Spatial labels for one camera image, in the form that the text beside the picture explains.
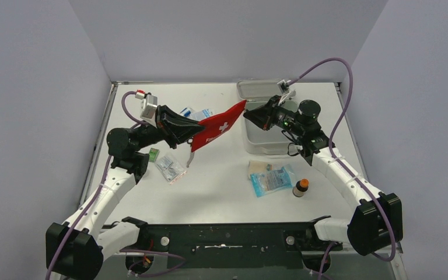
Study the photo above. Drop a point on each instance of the red first aid pouch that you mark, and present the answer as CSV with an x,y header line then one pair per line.
x,y
217,125

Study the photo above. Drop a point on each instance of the small white blue tube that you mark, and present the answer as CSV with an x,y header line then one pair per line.
x,y
186,112

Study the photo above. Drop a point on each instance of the black handled scissors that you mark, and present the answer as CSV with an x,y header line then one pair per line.
x,y
190,159

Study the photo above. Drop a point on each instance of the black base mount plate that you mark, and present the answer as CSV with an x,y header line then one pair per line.
x,y
236,245

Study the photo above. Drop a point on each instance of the clear bag of wipes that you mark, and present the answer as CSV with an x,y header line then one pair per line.
x,y
170,168

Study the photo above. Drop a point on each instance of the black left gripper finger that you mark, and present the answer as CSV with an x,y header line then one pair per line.
x,y
171,122
180,135

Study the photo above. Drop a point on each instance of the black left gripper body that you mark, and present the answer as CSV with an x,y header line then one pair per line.
x,y
165,126

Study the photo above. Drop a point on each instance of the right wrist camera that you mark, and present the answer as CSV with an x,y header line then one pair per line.
x,y
286,92

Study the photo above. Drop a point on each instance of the beige gauze packet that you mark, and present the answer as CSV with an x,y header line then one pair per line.
x,y
255,166

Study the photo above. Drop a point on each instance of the brown bottle orange cap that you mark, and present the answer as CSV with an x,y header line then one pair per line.
x,y
300,188

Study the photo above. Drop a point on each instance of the blue mask packet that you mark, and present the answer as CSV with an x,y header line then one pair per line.
x,y
273,180

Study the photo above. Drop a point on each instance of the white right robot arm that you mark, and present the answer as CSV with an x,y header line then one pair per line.
x,y
376,220

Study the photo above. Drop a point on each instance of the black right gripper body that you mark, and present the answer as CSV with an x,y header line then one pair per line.
x,y
289,120

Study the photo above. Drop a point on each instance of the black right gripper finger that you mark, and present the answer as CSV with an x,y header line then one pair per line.
x,y
274,102
260,118

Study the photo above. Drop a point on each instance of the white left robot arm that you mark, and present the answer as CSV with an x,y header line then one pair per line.
x,y
77,248

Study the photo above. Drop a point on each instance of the white blue label packet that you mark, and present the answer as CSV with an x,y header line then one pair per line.
x,y
201,115

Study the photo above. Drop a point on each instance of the small green box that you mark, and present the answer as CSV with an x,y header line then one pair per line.
x,y
153,154

